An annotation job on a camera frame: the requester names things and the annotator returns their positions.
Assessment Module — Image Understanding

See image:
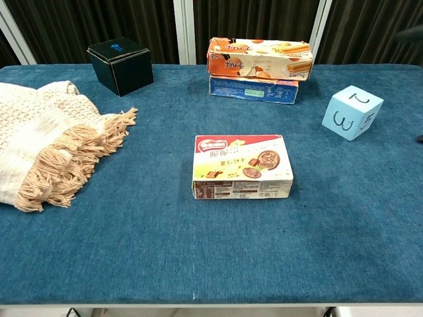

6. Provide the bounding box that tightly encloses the light blue numbered cube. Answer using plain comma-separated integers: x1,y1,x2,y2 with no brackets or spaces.
321,85,385,142

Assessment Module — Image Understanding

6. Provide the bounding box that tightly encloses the orange wafer roll box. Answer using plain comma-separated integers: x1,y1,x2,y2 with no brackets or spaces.
206,37,314,82

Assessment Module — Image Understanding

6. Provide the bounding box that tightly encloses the blue flat snack box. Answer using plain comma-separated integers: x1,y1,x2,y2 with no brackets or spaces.
208,74,299,105

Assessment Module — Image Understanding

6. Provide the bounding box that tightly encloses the blue table cloth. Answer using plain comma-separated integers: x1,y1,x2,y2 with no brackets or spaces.
0,63,423,306

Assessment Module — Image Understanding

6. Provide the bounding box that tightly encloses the white red cookie box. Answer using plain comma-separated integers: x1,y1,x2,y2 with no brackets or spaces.
192,134,294,200

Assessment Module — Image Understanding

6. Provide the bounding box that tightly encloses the black cardboard cube box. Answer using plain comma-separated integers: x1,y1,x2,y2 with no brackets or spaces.
86,36,155,97

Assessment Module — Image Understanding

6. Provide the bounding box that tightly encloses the white frame post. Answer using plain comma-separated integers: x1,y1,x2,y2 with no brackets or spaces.
173,0,197,65
0,0,37,65
309,0,333,57

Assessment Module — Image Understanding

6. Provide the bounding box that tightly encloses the white table frame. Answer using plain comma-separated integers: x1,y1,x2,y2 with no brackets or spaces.
0,302,423,317

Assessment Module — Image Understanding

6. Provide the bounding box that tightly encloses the cream knitted fringed blanket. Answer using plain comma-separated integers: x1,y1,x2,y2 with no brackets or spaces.
0,80,139,213

